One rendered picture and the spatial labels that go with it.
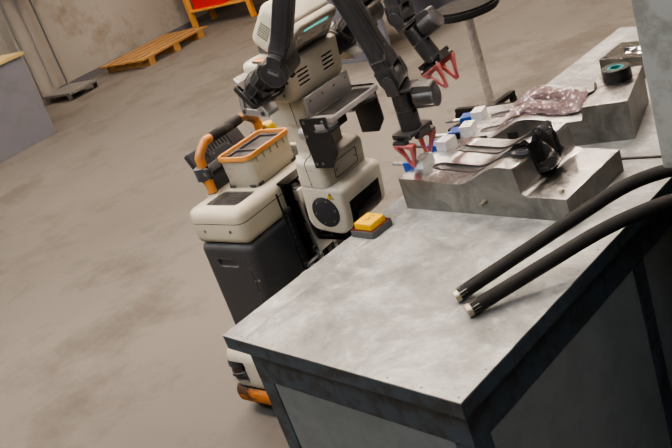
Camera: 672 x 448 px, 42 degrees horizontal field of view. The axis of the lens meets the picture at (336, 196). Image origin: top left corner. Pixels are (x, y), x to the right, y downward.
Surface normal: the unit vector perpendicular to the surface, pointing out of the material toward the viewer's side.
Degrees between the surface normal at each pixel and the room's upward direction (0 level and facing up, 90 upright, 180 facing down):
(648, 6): 90
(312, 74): 98
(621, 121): 90
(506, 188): 90
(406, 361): 0
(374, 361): 0
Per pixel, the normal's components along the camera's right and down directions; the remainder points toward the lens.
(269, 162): 0.78, 0.03
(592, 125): -0.42, 0.47
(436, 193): -0.65, 0.47
